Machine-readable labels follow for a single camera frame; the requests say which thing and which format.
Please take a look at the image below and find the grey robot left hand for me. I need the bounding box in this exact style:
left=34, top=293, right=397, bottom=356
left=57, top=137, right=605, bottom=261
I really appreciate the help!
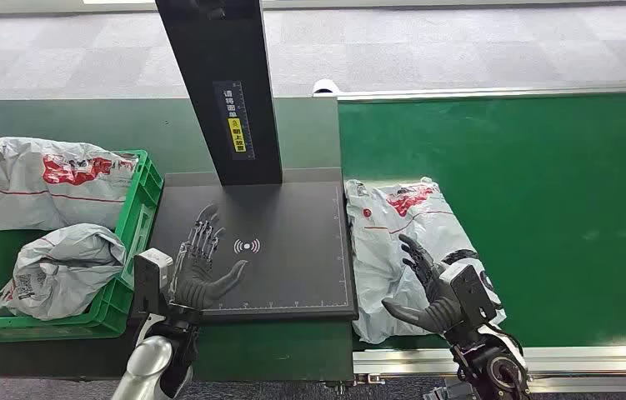
left=168, top=202, right=249, bottom=313

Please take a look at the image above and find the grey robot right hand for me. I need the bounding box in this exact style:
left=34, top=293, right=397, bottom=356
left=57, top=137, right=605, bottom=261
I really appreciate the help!
left=381, top=233, right=460, bottom=336

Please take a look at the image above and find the green conveyor belt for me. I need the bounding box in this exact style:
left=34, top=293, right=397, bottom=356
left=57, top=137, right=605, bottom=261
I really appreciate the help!
left=338, top=92, right=626, bottom=352

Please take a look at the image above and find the green plastic crate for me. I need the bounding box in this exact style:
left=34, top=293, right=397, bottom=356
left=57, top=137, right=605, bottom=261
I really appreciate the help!
left=0, top=148, right=164, bottom=343

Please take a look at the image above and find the black scanner platform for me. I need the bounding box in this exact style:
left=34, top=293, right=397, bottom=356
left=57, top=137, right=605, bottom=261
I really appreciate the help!
left=130, top=167, right=359, bottom=324

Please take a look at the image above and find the crumpled grey mailer bag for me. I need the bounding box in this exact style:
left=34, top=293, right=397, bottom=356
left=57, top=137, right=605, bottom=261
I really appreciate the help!
left=0, top=223, right=128, bottom=322

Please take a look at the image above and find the yellow and black column label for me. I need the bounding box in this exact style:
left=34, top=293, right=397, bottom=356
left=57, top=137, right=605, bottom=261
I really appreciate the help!
left=213, top=80, right=256, bottom=162

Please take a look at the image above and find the large grey mailer bag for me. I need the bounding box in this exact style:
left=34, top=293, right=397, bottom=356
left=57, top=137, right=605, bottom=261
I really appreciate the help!
left=0, top=137, right=140, bottom=232

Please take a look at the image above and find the black scanner column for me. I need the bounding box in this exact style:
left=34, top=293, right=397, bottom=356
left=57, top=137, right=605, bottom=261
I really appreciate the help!
left=155, top=0, right=284, bottom=188

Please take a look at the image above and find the white roller end cap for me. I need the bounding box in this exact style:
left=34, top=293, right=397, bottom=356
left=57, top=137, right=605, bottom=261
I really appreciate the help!
left=312, top=78, right=341, bottom=98

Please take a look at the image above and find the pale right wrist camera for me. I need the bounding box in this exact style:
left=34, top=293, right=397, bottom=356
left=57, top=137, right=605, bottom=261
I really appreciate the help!
left=439, top=259, right=505, bottom=333

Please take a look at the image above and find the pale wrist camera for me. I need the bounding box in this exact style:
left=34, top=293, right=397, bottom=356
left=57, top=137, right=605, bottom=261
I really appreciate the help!
left=439, top=259, right=505, bottom=333
left=133, top=248, right=174, bottom=317

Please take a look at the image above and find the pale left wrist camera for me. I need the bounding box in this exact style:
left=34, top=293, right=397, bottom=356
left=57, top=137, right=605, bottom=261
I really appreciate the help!
left=133, top=248, right=174, bottom=317

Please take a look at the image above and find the wide aluminium conveyor rail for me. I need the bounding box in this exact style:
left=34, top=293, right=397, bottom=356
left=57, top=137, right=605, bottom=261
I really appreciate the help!
left=352, top=346, right=626, bottom=394

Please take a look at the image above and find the thin aluminium conveyor rail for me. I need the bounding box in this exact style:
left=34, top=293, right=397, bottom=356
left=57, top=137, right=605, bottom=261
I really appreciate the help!
left=312, top=81, right=626, bottom=104

